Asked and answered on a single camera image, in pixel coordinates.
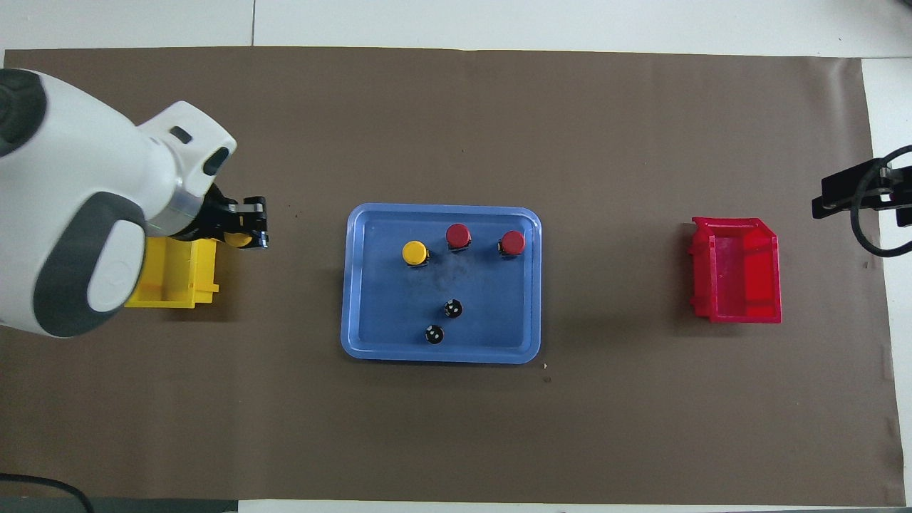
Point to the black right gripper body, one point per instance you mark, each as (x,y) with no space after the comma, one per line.
(899,178)

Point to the red plastic bin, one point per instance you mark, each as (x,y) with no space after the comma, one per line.
(748,285)

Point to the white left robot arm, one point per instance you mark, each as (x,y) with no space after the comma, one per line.
(71,178)

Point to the black cylindrical capacitor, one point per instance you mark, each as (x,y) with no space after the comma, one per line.
(434,334)
(453,308)

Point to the red push button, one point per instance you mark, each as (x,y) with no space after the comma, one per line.
(512,242)
(457,234)

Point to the yellow push button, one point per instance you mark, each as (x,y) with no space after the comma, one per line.
(239,239)
(414,251)

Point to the yellow plastic bin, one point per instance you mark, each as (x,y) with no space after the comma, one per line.
(178,285)

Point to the brown table mat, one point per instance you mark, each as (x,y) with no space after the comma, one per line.
(456,107)

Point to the blue plastic tray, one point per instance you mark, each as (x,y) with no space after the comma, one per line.
(399,299)

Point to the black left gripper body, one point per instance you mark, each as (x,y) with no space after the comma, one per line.
(210,221)

